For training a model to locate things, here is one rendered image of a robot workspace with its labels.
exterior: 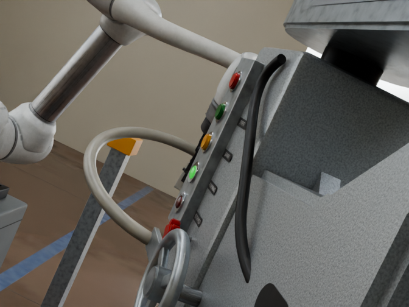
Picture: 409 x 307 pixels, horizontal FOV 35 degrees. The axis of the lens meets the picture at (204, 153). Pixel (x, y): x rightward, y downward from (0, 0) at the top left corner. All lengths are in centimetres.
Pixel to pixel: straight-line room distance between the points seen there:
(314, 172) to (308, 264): 27
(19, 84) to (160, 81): 179
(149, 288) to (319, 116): 31
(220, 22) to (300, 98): 711
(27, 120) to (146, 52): 585
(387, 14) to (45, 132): 171
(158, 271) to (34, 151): 152
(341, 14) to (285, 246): 28
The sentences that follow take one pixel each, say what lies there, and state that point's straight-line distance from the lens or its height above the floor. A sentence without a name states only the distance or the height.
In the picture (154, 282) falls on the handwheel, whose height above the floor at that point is 120.
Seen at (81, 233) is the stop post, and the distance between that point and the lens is 307.
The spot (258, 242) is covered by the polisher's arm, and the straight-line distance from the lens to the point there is 73.
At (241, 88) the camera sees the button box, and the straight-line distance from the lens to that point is 95.
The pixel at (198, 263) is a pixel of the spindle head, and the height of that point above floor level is 123.
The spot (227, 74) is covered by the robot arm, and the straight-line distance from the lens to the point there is 168.
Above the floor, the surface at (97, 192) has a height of 113.
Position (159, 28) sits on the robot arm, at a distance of 186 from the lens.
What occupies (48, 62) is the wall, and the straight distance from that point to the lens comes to 833.
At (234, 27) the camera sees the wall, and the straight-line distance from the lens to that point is 792.
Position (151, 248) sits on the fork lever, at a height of 109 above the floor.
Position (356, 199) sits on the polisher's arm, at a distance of 58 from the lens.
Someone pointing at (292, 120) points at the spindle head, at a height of 145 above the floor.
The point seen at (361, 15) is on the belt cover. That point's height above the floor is 158.
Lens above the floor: 145
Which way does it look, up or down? 6 degrees down
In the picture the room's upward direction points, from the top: 25 degrees clockwise
